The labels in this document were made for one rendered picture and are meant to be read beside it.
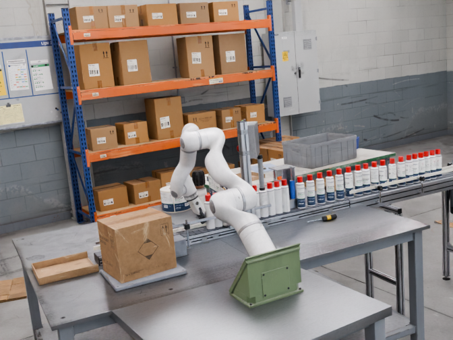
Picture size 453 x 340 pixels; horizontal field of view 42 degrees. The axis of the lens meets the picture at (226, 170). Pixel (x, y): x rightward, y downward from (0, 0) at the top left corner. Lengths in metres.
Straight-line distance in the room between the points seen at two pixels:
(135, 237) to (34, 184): 4.74
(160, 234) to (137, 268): 0.20
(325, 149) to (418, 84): 5.95
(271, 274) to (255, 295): 0.11
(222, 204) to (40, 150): 5.01
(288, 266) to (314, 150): 2.80
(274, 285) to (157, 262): 0.67
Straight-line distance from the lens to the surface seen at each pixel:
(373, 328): 2.50
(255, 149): 3.28
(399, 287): 4.15
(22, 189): 7.48
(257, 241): 2.59
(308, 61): 8.86
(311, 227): 3.51
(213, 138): 2.91
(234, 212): 2.65
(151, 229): 2.86
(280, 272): 2.53
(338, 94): 9.77
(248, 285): 2.47
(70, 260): 3.36
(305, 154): 5.27
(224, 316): 2.46
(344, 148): 5.51
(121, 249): 2.82
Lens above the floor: 1.88
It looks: 11 degrees down
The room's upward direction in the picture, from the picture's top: 5 degrees counter-clockwise
